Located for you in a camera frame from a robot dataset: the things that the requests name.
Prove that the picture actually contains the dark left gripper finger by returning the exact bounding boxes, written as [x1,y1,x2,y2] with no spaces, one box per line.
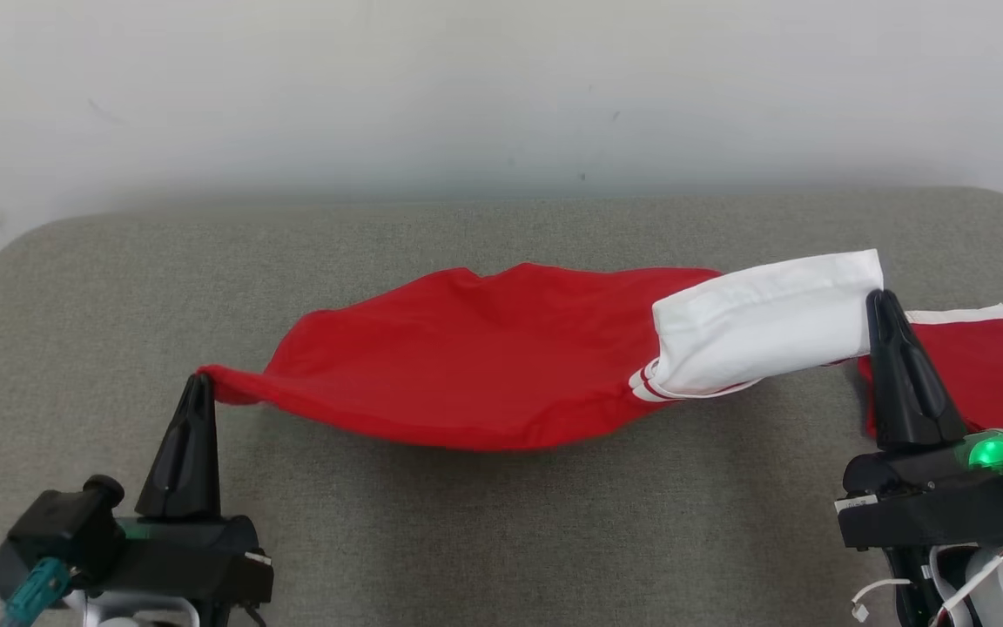
[177,374,223,522]
[135,374,204,522]

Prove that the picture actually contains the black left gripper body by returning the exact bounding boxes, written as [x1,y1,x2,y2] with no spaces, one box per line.
[105,514,275,608]

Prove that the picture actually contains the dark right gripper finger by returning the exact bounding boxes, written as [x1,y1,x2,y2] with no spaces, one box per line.
[879,289,969,450]
[865,289,921,452]

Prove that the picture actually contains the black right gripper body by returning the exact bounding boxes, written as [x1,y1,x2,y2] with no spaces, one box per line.
[834,429,1003,550]

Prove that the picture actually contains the red shorts with white stripe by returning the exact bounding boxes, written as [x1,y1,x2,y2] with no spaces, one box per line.
[857,303,1003,436]

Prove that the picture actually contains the red t-shirt with white sleeves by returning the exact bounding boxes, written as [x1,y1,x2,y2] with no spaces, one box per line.
[197,249,885,452]

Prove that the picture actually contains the grey fabric sofa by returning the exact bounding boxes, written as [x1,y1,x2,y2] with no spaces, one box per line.
[0,185,1003,627]

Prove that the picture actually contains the thin red white wire bundle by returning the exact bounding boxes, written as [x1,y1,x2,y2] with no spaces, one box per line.
[850,536,1003,627]

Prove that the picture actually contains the teal left camera connector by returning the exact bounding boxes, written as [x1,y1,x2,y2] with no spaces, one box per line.
[1,557,71,627]

